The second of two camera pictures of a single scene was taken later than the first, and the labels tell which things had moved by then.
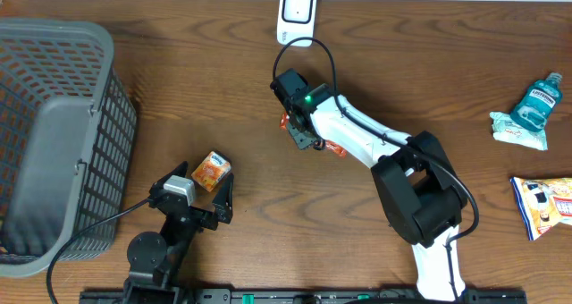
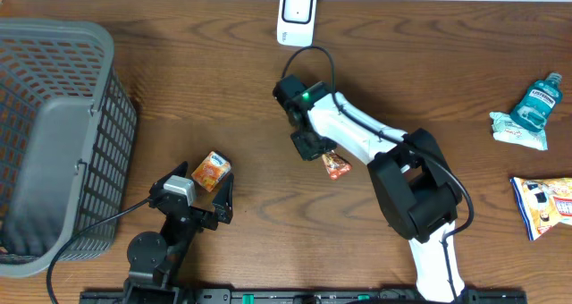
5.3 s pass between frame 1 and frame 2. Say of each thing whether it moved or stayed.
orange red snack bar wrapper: moved
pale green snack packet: stayed
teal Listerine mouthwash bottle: stayed
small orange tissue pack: stayed
